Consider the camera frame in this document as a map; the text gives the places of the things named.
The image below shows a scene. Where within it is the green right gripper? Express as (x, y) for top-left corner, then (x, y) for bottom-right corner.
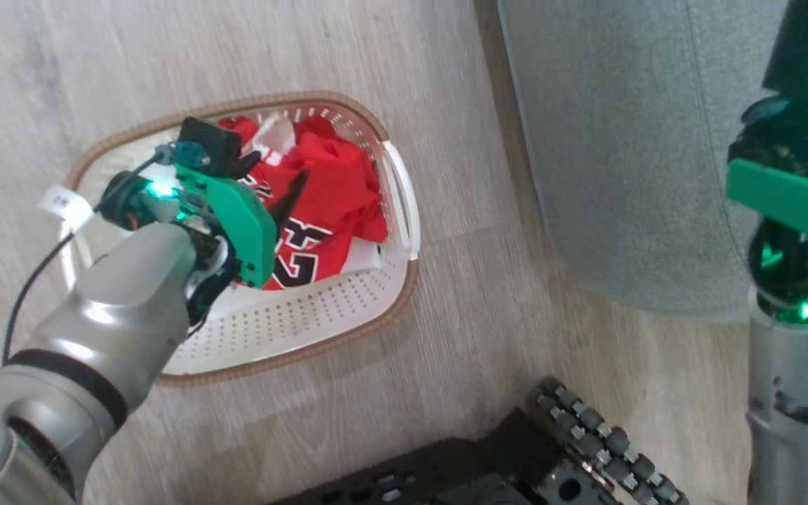
(725, 95), (808, 253)

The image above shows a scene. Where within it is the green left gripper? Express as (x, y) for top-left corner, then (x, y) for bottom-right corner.
(174, 151), (309, 314)

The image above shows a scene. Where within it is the red basketball jersey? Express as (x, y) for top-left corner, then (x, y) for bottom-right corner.
(218, 115), (389, 291)

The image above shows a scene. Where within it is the white cloth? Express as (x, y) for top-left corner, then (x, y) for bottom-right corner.
(348, 237), (385, 276)

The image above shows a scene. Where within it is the white laundry basket brown rim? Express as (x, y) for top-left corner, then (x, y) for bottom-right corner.
(60, 90), (422, 387)

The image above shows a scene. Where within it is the black roller base wheel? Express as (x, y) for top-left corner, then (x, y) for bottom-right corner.
(526, 377), (690, 505)

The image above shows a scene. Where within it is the blue cable connector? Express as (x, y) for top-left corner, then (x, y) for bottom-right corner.
(154, 142), (206, 168)

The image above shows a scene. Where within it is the white cable label tag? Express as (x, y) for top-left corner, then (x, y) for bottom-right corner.
(38, 184), (95, 229)

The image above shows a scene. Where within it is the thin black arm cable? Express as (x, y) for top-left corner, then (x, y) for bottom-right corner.
(2, 151), (168, 366)

